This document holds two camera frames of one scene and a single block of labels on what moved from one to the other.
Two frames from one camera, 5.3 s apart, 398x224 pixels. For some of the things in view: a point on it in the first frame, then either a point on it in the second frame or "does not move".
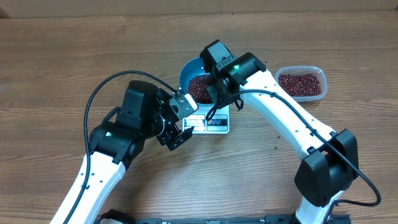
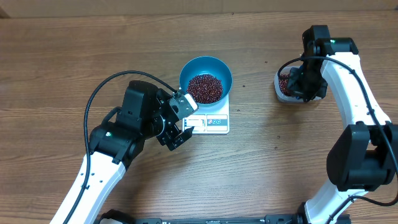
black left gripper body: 168,134 does not move
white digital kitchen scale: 218,124 does not move
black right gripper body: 222,99 to 308,84
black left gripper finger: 186,134 does not move
